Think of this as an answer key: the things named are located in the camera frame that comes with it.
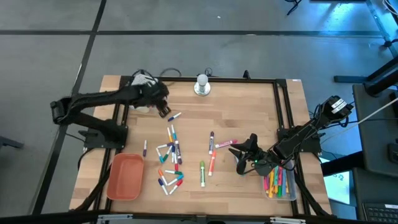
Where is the white plastic bin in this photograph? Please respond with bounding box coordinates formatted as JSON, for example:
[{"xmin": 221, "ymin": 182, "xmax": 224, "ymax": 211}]
[{"xmin": 127, "ymin": 73, "xmax": 159, "ymax": 114}]

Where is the silver frame bracket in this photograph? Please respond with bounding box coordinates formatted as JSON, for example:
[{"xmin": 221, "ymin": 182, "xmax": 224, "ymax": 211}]
[
  {"xmin": 269, "ymin": 216, "xmax": 307, "ymax": 224},
  {"xmin": 96, "ymin": 213, "xmax": 134, "ymax": 223}
]

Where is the grey desk with keyboard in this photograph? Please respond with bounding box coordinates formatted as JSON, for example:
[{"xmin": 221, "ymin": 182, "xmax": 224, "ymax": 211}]
[{"xmin": 352, "ymin": 167, "xmax": 398, "ymax": 224}]

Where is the black keyboard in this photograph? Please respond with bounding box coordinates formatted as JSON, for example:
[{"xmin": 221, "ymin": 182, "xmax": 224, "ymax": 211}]
[{"xmin": 362, "ymin": 202, "xmax": 398, "ymax": 224}]

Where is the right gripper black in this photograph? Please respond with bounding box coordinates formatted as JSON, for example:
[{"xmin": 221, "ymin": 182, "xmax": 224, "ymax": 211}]
[{"xmin": 228, "ymin": 133, "xmax": 283, "ymax": 177}]

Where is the black chair base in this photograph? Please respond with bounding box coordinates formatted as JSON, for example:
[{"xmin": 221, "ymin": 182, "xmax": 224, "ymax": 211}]
[{"xmin": 0, "ymin": 135, "xmax": 25, "ymax": 150}]

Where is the black desk crossbar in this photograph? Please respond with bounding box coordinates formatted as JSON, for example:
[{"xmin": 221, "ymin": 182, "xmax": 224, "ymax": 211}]
[{"xmin": 321, "ymin": 151, "xmax": 364, "ymax": 177}]

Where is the thick green whiteboard marker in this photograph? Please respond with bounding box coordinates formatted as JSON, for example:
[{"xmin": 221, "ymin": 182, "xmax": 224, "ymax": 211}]
[{"xmin": 199, "ymin": 160, "xmax": 206, "ymax": 188}]

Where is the orange plastic bin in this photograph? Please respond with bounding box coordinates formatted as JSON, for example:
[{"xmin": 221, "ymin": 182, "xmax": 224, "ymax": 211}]
[{"xmin": 106, "ymin": 152, "xmax": 146, "ymax": 202}]

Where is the thick pink whiteboard marker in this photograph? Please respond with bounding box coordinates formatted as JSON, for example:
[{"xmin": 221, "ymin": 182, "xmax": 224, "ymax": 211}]
[{"xmin": 215, "ymin": 139, "xmax": 239, "ymax": 149}]

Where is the thin orange whiteboard marker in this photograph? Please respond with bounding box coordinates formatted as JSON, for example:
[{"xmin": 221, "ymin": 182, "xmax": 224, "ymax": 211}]
[{"xmin": 157, "ymin": 169, "xmax": 169, "ymax": 186}]

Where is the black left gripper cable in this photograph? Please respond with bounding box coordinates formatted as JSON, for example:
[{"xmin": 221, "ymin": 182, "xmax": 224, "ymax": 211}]
[{"xmin": 132, "ymin": 67, "xmax": 183, "ymax": 79}]

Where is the thick orange whiteboard marker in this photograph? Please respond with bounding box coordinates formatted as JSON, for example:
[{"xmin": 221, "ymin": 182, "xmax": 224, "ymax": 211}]
[{"xmin": 208, "ymin": 151, "xmax": 217, "ymax": 177}]

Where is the black stand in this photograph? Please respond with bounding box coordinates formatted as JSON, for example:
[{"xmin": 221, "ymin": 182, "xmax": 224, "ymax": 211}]
[{"xmin": 365, "ymin": 0, "xmax": 398, "ymax": 58}]

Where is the chrome desk lamp white bulb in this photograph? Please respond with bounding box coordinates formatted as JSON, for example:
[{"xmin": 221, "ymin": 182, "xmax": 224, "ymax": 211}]
[{"xmin": 193, "ymin": 73, "xmax": 212, "ymax": 97}]

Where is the clear plastic bin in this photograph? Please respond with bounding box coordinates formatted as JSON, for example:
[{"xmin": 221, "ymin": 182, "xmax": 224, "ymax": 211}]
[{"xmin": 262, "ymin": 161, "xmax": 298, "ymax": 202}]

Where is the white sheet with scribble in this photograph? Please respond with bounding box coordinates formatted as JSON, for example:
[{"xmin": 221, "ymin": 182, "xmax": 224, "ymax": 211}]
[{"xmin": 322, "ymin": 172, "xmax": 351, "ymax": 205}]

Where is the black desk leg beam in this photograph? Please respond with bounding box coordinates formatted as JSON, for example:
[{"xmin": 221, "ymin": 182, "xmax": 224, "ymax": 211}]
[{"xmin": 333, "ymin": 55, "xmax": 398, "ymax": 97}]

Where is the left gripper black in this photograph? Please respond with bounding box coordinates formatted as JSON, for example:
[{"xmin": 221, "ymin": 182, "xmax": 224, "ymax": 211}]
[{"xmin": 136, "ymin": 79, "xmax": 172, "ymax": 119}]

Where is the white cable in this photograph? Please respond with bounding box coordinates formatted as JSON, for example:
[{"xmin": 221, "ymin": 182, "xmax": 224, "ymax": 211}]
[{"xmin": 320, "ymin": 96, "xmax": 398, "ymax": 141}]

